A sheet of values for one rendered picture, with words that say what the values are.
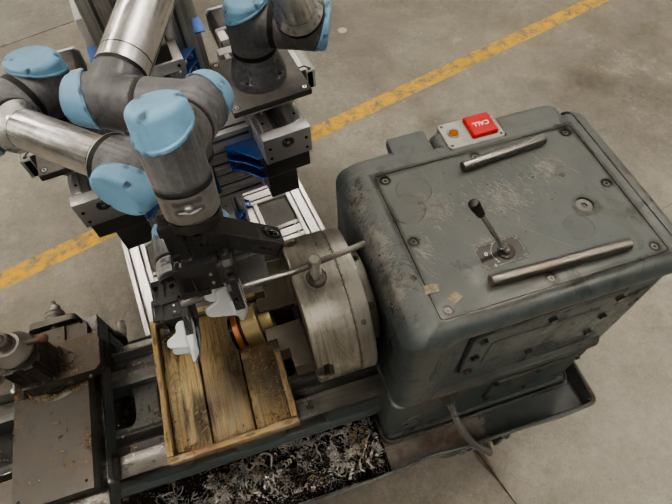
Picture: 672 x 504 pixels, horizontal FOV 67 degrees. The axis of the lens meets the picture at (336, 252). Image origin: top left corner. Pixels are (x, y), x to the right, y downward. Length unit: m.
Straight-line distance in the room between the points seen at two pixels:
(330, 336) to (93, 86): 0.57
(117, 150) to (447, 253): 0.63
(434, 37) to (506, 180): 2.60
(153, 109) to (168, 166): 0.07
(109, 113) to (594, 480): 2.03
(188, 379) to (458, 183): 0.78
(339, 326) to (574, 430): 1.49
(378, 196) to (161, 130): 0.56
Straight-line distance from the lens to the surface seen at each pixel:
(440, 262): 0.98
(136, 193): 0.97
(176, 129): 0.61
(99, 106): 0.76
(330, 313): 0.96
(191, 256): 0.72
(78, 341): 1.31
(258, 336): 1.09
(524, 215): 1.08
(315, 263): 0.89
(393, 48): 3.54
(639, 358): 2.52
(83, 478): 1.25
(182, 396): 1.31
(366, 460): 1.55
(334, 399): 1.27
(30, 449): 1.32
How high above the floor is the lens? 2.08
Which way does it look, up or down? 58 degrees down
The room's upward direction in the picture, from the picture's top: 3 degrees counter-clockwise
